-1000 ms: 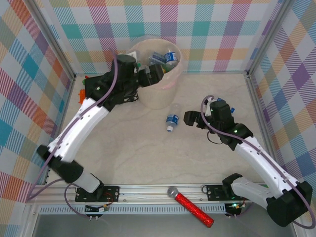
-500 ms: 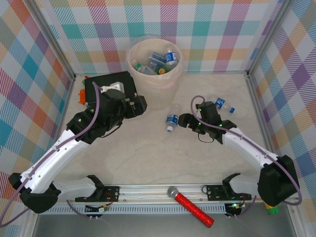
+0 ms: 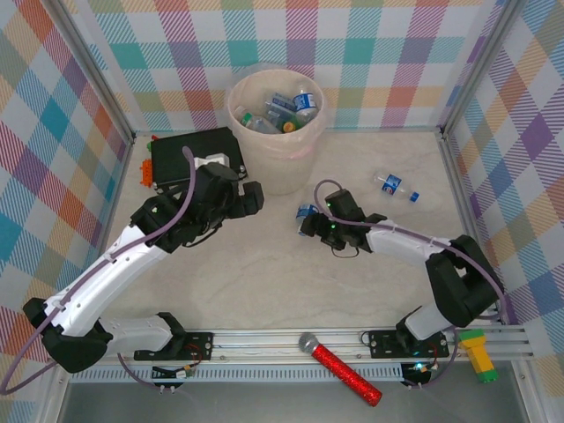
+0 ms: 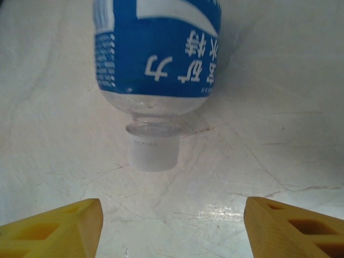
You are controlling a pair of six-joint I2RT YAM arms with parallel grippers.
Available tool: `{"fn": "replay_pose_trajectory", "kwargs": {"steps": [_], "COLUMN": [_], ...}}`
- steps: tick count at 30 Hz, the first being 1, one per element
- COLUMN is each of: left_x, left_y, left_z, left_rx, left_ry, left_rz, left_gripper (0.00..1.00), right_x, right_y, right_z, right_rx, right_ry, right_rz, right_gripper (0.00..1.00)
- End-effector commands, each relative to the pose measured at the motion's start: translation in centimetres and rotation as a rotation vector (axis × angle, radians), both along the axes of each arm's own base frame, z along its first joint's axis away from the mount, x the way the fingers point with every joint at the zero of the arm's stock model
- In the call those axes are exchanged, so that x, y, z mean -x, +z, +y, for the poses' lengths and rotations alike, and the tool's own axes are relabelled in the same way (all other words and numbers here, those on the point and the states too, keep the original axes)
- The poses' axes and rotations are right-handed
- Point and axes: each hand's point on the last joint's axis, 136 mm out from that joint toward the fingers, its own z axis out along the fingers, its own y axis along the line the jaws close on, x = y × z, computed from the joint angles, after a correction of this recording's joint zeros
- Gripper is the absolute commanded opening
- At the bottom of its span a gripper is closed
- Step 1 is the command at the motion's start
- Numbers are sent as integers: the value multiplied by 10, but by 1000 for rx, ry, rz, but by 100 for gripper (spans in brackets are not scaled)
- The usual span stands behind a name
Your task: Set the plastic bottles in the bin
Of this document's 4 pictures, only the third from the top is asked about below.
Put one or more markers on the white-cap blue-label water bottle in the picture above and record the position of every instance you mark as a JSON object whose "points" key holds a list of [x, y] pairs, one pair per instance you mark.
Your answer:
{"points": [[306, 209]]}

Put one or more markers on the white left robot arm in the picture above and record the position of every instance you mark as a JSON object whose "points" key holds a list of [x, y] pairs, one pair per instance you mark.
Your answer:
{"points": [[101, 282]]}

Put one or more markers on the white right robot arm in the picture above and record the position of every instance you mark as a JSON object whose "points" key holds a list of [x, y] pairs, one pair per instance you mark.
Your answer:
{"points": [[396, 242]]}

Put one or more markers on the beige plastic bin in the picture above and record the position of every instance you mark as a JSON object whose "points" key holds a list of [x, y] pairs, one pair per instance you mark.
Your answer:
{"points": [[277, 167]]}

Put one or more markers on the black rectangular case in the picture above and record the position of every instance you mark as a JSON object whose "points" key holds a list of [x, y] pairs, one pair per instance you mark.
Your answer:
{"points": [[176, 158]]}

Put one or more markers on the dark blue label clear bottle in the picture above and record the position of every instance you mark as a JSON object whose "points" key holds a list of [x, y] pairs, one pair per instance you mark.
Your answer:
{"points": [[392, 185]]}

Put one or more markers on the orange toy block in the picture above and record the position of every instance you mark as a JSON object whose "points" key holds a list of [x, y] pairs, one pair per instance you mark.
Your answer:
{"points": [[146, 172]]}

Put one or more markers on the small green toy block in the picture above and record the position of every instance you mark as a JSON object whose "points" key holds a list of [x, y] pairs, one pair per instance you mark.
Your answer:
{"points": [[151, 144]]}

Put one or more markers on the red glitter microphone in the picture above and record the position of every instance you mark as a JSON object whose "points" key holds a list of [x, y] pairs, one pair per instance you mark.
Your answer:
{"points": [[339, 368]]}

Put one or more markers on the yellow green toy block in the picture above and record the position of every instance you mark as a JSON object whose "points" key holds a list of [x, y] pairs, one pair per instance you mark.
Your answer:
{"points": [[478, 357]]}

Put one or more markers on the aluminium frame bar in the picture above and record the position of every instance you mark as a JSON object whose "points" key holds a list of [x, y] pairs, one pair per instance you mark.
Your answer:
{"points": [[462, 220], [94, 66], [480, 66]]}

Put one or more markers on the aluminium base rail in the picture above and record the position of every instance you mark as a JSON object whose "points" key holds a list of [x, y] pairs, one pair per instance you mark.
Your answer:
{"points": [[273, 346]]}

